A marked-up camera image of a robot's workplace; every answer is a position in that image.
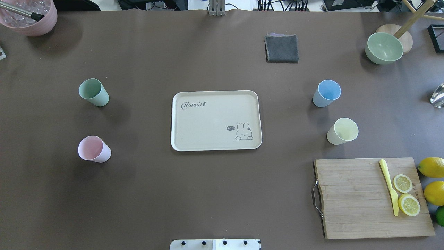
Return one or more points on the cream plastic cup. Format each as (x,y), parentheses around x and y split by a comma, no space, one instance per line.
(343,130)

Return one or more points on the pink plastic cup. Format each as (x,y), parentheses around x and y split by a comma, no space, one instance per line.
(93,148)

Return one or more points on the cream rabbit tray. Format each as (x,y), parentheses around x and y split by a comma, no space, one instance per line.
(215,120)

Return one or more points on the black mirror tray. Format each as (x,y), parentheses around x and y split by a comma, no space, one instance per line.
(436,34)

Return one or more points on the grey folded cloth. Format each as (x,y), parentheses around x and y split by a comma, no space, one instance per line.
(281,48)

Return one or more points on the blue plastic cup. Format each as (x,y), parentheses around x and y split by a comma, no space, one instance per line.
(326,92)

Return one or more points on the green plastic cup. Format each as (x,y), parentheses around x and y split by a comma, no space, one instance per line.
(93,91)

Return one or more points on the wooden cutting board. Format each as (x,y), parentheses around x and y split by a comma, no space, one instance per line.
(355,202)

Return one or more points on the green plastic bowl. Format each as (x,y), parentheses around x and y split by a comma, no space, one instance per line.
(383,48)

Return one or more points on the yellow plastic knife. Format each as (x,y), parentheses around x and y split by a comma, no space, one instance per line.
(391,190)

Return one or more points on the lemon half slice upper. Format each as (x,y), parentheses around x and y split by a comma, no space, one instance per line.
(402,183)

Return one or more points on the lemon half slice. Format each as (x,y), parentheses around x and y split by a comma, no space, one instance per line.
(409,204)
(402,183)

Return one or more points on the lemon half slice lower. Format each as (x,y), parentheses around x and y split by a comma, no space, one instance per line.
(409,204)

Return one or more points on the whole lemon outer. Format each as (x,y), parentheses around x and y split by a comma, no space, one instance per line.
(432,167)

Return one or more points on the metal tongs in bowl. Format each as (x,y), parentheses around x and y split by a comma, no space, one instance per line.
(20,11)

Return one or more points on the metal ice scoop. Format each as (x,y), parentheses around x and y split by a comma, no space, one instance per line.
(437,97)

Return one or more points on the whole lemon near lime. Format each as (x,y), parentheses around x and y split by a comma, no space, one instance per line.
(434,193)

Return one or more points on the pink bowl with ice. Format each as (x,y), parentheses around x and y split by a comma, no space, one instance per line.
(26,25)

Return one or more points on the green lime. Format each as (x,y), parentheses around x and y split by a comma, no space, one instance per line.
(439,216)

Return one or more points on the aluminium frame post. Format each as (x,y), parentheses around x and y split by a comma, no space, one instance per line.
(216,7)

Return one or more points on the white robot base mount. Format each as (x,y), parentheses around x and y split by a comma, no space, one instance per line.
(215,244)

